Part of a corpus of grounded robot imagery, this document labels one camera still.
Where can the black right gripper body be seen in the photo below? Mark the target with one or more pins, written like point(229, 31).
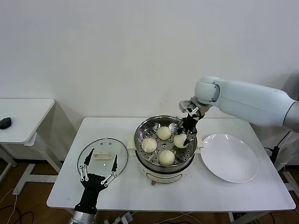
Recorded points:
point(190, 124)

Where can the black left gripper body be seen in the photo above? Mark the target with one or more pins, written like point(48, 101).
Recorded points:
point(91, 185)

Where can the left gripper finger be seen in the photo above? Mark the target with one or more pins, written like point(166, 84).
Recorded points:
point(115, 164)
point(89, 158)

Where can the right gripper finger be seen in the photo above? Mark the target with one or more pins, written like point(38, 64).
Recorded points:
point(180, 128)
point(190, 137)

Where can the white steamed baozi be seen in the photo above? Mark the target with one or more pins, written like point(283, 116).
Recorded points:
point(180, 141)
point(149, 145)
point(166, 158)
point(164, 133)

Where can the round glass pot lid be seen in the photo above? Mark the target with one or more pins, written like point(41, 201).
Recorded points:
point(104, 156)

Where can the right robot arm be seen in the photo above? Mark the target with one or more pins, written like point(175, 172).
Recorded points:
point(245, 100)

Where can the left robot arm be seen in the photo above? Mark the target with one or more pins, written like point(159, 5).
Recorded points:
point(83, 219)

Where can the perforated steel steamer basket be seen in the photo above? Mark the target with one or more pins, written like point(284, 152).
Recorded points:
point(149, 129)

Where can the white round plate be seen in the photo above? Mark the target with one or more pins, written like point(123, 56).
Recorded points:
point(229, 158)

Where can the white floor power strip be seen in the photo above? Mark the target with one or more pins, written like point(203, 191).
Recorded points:
point(123, 218)

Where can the white side table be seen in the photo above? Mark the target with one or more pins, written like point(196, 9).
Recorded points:
point(23, 116)

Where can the black computer mouse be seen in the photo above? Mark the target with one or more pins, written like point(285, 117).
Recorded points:
point(5, 123)

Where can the white equipment stand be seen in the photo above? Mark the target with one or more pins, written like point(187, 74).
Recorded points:
point(290, 154)

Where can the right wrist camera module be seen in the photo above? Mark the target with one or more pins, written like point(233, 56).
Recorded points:
point(187, 105)

